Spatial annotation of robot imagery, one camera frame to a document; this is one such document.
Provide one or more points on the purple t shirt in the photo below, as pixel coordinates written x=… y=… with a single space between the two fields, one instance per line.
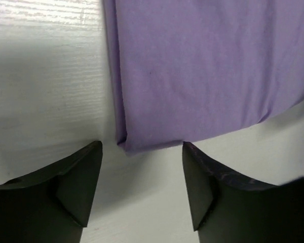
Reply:
x=194 y=70

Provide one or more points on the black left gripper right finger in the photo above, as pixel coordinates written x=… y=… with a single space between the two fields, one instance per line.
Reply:
x=227 y=206

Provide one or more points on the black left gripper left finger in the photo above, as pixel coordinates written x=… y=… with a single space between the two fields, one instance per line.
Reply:
x=52 y=204

